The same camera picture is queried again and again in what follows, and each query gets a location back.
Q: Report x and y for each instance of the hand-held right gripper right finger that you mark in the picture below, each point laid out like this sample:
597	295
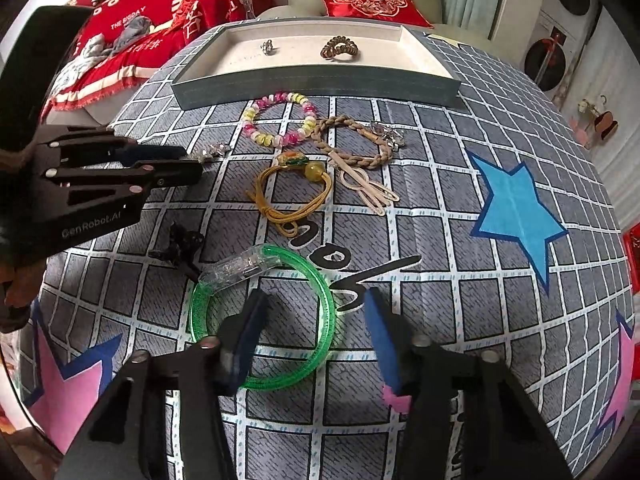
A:
385	345

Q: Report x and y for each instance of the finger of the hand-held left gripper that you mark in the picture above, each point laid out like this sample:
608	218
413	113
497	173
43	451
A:
150	152
170	174

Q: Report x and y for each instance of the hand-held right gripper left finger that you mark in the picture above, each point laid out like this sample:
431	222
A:
250	340

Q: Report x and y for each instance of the green bangle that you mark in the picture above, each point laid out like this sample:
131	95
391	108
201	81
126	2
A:
327	310

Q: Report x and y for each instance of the black hair clip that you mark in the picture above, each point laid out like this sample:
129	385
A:
180	245

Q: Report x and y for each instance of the clear plastic hair clip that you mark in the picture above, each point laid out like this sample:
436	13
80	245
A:
232	267

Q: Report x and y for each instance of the beige hair clip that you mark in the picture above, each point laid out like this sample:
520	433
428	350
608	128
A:
372	195

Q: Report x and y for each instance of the grey jewelry tray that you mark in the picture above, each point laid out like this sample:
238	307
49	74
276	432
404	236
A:
300	87

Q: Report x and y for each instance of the silver charm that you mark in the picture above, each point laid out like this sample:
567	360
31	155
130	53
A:
388	135

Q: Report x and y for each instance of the person's left hand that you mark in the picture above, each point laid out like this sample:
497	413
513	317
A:
20	287

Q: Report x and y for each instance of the grey checkered tablecloth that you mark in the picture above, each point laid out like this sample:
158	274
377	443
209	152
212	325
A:
450	260

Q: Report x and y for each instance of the grey cloth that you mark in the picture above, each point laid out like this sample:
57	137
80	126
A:
132	30

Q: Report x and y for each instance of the red printed blanket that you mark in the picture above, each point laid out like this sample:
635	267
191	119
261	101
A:
150	0

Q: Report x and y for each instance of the red embroidered cushion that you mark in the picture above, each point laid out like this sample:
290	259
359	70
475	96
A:
372	0

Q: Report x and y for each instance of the hanging pink slippers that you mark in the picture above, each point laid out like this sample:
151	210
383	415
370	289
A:
600	122

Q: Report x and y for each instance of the white washer with red ribbon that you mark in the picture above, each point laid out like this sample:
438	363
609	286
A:
547	60

